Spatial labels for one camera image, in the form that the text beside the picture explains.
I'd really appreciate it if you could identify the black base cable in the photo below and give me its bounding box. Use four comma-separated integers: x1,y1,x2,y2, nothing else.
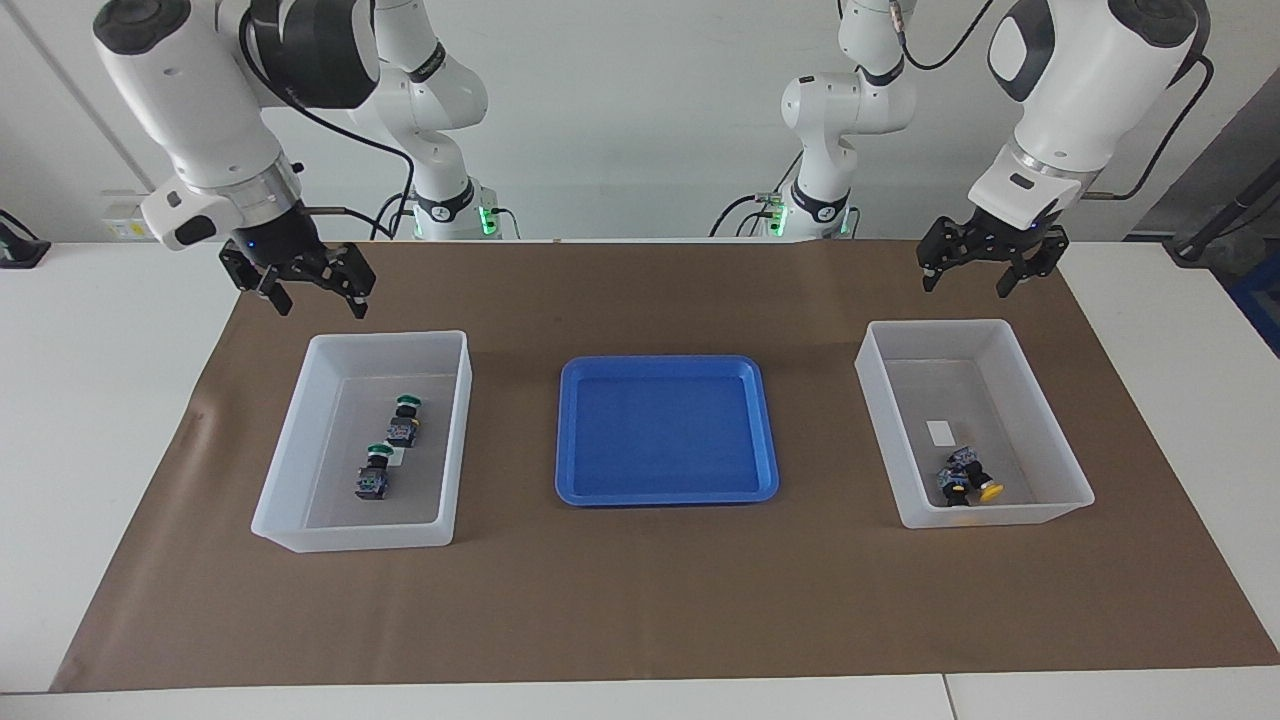
375,190,413,241
710,150,791,241

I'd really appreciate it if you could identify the white wall socket strip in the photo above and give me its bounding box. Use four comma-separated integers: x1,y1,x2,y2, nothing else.
103,190,166,241

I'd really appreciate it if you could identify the black clamp base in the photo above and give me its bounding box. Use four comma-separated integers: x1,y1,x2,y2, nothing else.
0,210,51,269

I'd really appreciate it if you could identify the blue plastic tray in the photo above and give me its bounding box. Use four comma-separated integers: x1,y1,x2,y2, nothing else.
555,355,780,507

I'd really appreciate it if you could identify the black stand pole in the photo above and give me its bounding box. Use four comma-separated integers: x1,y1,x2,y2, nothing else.
1165,175,1280,266

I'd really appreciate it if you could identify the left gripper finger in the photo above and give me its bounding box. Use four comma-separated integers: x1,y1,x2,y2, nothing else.
997,225,1071,299
917,215,981,293

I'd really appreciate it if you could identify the blue crate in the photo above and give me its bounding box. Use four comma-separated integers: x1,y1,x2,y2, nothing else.
1228,250,1280,356

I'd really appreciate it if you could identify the brown paper mat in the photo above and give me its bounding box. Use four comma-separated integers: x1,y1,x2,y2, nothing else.
50,238,1280,693

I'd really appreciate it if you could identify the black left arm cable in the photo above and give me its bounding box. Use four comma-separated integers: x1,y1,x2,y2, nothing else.
895,0,1216,201

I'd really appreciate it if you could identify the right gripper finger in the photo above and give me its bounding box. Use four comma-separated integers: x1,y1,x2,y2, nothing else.
318,243,378,321
220,248,293,318

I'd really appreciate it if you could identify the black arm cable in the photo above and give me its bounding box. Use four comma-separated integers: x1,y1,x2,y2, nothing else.
895,0,1216,201
238,0,416,241

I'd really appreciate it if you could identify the green push button switch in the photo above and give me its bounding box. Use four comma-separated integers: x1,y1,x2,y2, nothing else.
355,443,396,501
387,395,424,448

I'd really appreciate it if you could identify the translucent white plastic box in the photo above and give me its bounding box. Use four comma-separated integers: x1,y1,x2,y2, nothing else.
855,319,1096,529
250,330,473,554

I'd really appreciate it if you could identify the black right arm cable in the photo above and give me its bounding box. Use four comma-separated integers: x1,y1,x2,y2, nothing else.
238,0,416,241

